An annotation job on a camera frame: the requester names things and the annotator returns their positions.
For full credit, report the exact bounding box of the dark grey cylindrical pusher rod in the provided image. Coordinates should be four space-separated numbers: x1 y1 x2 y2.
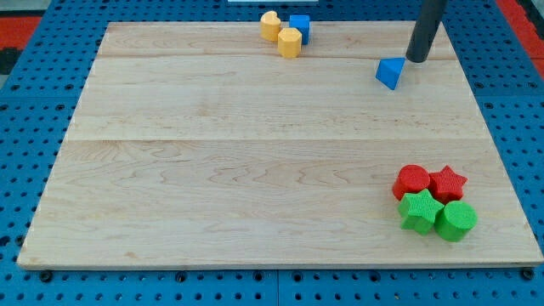
405 0 448 63

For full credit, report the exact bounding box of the blue cube block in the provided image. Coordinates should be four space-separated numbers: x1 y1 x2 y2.
289 14 311 45

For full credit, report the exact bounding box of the green cylinder block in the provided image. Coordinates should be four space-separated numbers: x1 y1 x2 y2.
434 201 478 242

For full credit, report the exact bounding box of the green star block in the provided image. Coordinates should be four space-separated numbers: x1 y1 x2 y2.
398 189 445 235

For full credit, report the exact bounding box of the light wooden board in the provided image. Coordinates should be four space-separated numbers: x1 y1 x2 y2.
18 21 543 270

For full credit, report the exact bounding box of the red cylinder block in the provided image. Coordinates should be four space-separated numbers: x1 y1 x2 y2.
392 164 430 201

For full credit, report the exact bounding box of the blue triangle block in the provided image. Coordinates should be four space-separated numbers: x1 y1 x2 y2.
375 58 405 90

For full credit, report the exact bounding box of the yellow heart block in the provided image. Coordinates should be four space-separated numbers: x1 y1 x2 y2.
259 10 281 42

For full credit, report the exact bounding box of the red star block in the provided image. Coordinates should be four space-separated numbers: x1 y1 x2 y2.
428 166 468 205

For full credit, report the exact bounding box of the yellow hexagon block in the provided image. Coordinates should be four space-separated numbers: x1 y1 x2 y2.
277 27 302 59

